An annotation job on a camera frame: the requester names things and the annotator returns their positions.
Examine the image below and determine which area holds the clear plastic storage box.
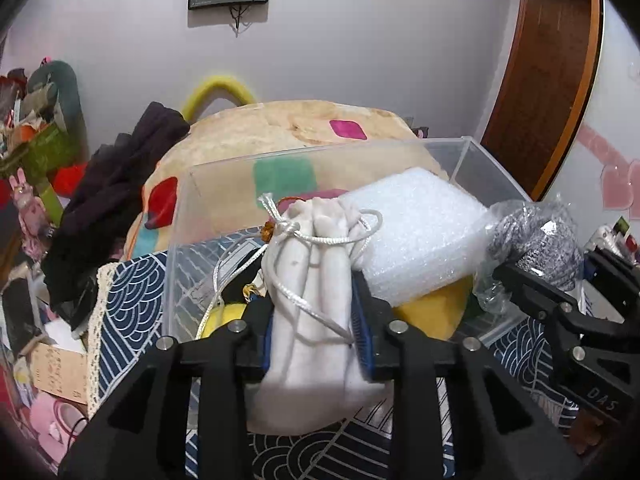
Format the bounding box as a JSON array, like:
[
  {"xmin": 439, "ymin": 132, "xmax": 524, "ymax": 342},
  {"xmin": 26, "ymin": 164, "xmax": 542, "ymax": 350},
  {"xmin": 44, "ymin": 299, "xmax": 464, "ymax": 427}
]
[{"xmin": 163, "ymin": 138, "xmax": 526, "ymax": 341}]

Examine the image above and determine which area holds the yellow plush ball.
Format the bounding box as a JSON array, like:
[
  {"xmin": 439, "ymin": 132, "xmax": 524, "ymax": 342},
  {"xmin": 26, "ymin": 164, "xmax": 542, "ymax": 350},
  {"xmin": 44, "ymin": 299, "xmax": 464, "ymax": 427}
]
[{"xmin": 198, "ymin": 304, "xmax": 246, "ymax": 339}]

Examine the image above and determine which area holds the black clothing pile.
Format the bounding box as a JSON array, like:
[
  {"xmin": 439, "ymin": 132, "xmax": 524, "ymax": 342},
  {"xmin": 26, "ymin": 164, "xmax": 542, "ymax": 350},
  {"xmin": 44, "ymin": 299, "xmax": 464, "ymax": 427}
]
[{"xmin": 41, "ymin": 102, "xmax": 190, "ymax": 330}]

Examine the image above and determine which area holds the pink plush slipper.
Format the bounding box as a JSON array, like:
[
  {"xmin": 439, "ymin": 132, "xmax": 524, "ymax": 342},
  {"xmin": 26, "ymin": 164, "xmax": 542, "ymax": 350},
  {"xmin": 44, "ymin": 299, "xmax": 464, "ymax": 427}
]
[{"xmin": 29, "ymin": 392, "xmax": 88, "ymax": 465}]

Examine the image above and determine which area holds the beige patchwork blanket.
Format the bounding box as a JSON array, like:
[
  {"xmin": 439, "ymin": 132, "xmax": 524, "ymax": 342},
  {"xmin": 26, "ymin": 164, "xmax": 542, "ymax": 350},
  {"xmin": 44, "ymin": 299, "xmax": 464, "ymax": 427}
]
[{"xmin": 124, "ymin": 100, "xmax": 449, "ymax": 260}]

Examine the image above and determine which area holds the blue white patterned tablecloth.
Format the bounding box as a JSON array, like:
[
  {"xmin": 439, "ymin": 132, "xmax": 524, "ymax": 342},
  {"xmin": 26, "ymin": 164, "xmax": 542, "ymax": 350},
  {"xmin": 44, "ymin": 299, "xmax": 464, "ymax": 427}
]
[{"xmin": 90, "ymin": 229, "xmax": 578, "ymax": 479}]

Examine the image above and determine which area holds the yellow green sponge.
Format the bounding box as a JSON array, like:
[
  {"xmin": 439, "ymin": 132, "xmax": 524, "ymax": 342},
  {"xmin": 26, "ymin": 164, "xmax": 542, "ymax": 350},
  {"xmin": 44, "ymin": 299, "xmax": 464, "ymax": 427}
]
[{"xmin": 394, "ymin": 275, "xmax": 473, "ymax": 340}]

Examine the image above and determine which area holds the white foam block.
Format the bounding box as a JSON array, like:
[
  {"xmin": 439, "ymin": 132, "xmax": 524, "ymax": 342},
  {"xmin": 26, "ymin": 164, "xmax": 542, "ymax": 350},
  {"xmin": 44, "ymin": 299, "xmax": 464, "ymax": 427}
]
[{"xmin": 341, "ymin": 167, "xmax": 494, "ymax": 307}]

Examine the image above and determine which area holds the green box of clutter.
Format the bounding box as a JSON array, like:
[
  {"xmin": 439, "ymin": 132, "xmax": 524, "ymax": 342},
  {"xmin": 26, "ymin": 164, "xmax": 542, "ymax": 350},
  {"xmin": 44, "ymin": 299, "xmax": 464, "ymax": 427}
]
[{"xmin": 1, "ymin": 122, "xmax": 84, "ymax": 184}]

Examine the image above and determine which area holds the dark green cushion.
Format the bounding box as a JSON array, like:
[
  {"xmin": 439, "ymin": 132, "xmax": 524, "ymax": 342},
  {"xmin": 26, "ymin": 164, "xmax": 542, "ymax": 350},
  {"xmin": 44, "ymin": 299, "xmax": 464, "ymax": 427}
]
[{"xmin": 27, "ymin": 60, "xmax": 88, "ymax": 162}]

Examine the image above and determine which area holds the yellow fuzzy arch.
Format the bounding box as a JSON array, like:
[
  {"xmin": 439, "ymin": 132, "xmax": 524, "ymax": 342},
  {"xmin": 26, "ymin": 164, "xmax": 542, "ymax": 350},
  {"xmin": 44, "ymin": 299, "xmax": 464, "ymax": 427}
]
[{"xmin": 181, "ymin": 76, "xmax": 256, "ymax": 124}]

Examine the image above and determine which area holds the pink bunny figure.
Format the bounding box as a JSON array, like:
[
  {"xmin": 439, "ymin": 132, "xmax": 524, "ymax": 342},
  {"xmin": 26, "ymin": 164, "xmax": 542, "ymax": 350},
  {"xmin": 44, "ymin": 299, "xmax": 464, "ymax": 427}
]
[{"xmin": 9, "ymin": 168, "xmax": 50, "ymax": 261}]

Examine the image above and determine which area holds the white sliding wardrobe door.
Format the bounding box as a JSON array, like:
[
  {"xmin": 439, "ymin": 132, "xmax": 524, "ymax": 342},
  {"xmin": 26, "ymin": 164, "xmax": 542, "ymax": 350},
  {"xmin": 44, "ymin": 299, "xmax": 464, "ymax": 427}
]
[{"xmin": 549, "ymin": 0, "xmax": 640, "ymax": 244}]

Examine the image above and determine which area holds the brown cardboard note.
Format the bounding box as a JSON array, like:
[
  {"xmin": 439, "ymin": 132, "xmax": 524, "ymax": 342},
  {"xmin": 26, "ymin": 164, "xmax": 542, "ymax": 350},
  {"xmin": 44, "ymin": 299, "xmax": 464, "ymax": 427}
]
[{"xmin": 29, "ymin": 344, "xmax": 88, "ymax": 404}]

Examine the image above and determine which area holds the white stickered suitcase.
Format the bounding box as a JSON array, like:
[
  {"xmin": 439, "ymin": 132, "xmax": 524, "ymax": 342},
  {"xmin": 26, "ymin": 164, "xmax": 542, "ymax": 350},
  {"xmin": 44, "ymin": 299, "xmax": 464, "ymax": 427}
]
[{"xmin": 586, "ymin": 217, "xmax": 639, "ymax": 266}]

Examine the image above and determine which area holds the white drawstring pouch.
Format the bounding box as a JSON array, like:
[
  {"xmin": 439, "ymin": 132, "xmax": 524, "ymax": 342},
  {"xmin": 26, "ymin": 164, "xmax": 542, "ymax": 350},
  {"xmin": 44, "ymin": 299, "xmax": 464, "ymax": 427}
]
[{"xmin": 245, "ymin": 193, "xmax": 390, "ymax": 436}]

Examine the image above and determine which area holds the grey yarn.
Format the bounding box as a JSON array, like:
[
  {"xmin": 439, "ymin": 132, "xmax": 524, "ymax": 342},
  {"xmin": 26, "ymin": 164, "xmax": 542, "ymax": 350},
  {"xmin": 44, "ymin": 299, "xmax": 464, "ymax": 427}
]
[{"xmin": 473, "ymin": 198, "xmax": 582, "ymax": 314}]

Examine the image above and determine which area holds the brown wooden door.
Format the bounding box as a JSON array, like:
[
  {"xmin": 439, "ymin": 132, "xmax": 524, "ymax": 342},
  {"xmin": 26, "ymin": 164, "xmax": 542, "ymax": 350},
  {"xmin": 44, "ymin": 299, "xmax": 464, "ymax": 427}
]
[{"xmin": 482, "ymin": 0, "xmax": 603, "ymax": 200}]

